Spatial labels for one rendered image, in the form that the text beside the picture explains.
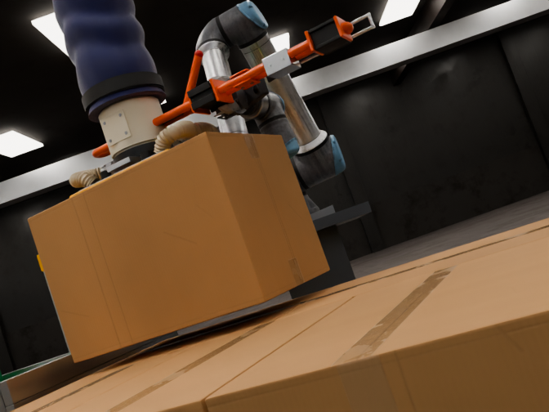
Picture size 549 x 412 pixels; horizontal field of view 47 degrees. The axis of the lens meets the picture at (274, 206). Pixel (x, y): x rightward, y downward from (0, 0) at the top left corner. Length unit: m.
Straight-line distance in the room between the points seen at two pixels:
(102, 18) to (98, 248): 0.61
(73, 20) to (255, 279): 0.86
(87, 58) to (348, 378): 1.27
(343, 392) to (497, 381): 0.16
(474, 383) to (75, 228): 1.21
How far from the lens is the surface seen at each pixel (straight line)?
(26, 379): 1.72
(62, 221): 1.69
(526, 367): 0.64
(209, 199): 1.41
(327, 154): 2.40
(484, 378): 0.65
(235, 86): 1.58
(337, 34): 1.49
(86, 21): 1.78
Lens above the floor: 0.67
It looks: 4 degrees up
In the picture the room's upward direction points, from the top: 20 degrees counter-clockwise
